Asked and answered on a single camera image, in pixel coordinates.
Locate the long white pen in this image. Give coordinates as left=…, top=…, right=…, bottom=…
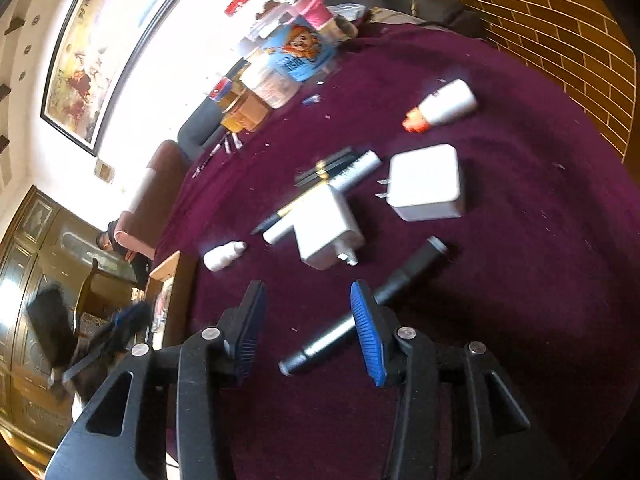
left=262, top=150, right=383, bottom=246

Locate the white jar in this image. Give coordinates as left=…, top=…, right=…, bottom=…
left=245, top=60, right=301, bottom=110

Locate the clear jar with blue label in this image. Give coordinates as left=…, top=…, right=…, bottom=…
left=260, top=15, right=341, bottom=83

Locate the pink cup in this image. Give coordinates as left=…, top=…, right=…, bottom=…
left=295, top=0, right=336, bottom=31

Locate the maroon armchair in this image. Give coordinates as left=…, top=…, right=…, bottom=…
left=114, top=140, right=193, bottom=263

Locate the black leather sofa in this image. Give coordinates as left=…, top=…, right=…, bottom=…
left=177, top=60, right=251, bottom=161

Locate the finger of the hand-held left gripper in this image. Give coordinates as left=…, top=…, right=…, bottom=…
left=62, top=302, right=153, bottom=381

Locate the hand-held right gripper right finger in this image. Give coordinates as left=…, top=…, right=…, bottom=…
left=349, top=280, right=566, bottom=480

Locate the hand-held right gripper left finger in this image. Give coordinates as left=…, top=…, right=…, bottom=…
left=44, top=280, right=268, bottom=480

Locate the framed wall picture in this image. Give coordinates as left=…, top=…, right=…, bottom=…
left=40, top=0, right=191, bottom=157

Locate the white charger with folding plug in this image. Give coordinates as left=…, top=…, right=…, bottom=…
left=292, top=185, right=365, bottom=271

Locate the black marker with white end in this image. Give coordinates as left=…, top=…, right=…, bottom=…
left=278, top=236, right=449, bottom=377

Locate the dark wooden chair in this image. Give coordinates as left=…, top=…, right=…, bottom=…
left=75, top=257, right=146, bottom=326

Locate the white bottle with orange cap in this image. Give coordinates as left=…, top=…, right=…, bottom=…
left=401, top=79, right=478, bottom=134

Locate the shallow cardboard box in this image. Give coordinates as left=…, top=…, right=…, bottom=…
left=145, top=251, right=198, bottom=356

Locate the small jar with red lid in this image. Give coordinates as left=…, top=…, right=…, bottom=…
left=210, top=76, right=246, bottom=111

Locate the small white bottle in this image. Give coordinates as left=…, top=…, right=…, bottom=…
left=202, top=240, right=248, bottom=273

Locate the orange label jar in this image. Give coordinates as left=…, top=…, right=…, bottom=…
left=220, top=92, right=271, bottom=133

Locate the carved wooden cabinet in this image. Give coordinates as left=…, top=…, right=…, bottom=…
left=0, top=185, right=146, bottom=441

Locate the square white charger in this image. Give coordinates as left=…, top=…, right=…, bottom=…
left=375, top=143, right=467, bottom=223

